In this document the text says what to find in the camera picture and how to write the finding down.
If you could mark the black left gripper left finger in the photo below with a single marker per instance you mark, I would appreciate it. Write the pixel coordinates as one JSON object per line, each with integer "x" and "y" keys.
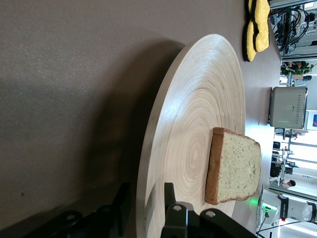
{"x": 114, "y": 218}

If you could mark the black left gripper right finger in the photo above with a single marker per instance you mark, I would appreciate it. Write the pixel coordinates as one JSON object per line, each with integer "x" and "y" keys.
{"x": 180, "y": 220}

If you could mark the slice of toast bread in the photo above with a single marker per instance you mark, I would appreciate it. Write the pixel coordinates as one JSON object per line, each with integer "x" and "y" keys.
{"x": 235, "y": 168}

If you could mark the round light wooden plate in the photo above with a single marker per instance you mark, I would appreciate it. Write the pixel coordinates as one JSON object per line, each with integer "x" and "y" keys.
{"x": 188, "y": 124}

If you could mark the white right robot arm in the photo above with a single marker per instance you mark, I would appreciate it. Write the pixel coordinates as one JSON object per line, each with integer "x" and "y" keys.
{"x": 271, "y": 200}

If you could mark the silver two-slot toaster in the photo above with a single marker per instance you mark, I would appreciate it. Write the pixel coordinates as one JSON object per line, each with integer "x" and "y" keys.
{"x": 287, "y": 106}

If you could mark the seated person in background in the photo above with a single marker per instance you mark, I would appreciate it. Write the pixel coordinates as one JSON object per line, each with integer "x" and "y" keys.
{"x": 289, "y": 184}

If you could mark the yellow quilted oven mitt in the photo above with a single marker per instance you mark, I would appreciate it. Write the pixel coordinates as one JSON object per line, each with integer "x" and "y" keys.
{"x": 250, "y": 47}
{"x": 263, "y": 29}

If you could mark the green potted plant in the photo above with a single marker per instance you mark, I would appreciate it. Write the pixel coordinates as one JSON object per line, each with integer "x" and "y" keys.
{"x": 297, "y": 67}

